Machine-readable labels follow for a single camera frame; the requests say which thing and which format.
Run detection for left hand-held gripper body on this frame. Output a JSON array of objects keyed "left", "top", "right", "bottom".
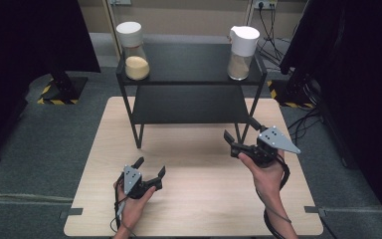
[{"left": 122, "top": 164, "right": 164, "bottom": 200}]

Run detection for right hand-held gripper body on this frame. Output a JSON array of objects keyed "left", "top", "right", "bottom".
[{"left": 230, "top": 125, "right": 302, "bottom": 168}]

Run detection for black two-tier shelf rack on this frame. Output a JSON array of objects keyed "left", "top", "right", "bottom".
[{"left": 114, "top": 34, "right": 269, "bottom": 149}]

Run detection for glass jar white spout lid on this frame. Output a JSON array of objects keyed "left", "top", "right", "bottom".
[{"left": 226, "top": 25, "right": 262, "bottom": 82}]

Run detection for person's left hand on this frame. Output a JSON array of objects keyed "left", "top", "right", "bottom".
[{"left": 112, "top": 181, "right": 158, "bottom": 237}]

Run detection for person's right hand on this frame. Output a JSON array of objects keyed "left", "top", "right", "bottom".
[{"left": 237, "top": 148, "right": 287, "bottom": 202}]

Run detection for black stand striped base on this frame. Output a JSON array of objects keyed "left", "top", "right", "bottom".
[
  {"left": 266, "top": 77, "right": 316, "bottom": 110},
  {"left": 36, "top": 69, "right": 90, "bottom": 106}
]

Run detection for grey tape strip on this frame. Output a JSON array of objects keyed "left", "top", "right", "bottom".
[
  {"left": 59, "top": 207, "right": 85, "bottom": 220},
  {"left": 303, "top": 205, "right": 326, "bottom": 217}
]

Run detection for dark curtain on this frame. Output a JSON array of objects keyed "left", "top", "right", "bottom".
[
  {"left": 0, "top": 0, "right": 101, "bottom": 171},
  {"left": 279, "top": 0, "right": 382, "bottom": 234}
]

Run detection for left hand-held gripper cable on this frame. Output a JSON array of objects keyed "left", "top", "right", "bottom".
[{"left": 109, "top": 173, "right": 128, "bottom": 239}]

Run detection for hand-held gripper cable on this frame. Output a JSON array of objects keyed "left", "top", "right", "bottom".
[
  {"left": 109, "top": 173, "right": 128, "bottom": 239},
  {"left": 254, "top": 152, "right": 292, "bottom": 239}
]

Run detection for right hand-held gripper cable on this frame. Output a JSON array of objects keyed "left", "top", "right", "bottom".
[{"left": 254, "top": 152, "right": 292, "bottom": 239}]

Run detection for black cables on floor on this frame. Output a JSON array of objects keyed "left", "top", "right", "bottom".
[{"left": 286, "top": 105, "right": 324, "bottom": 151}]

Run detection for black cables at outlet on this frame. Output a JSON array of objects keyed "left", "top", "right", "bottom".
[{"left": 256, "top": 5, "right": 292, "bottom": 69}]

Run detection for white wall power outlet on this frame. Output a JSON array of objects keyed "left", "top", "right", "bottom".
[{"left": 253, "top": 0, "right": 279, "bottom": 10}]

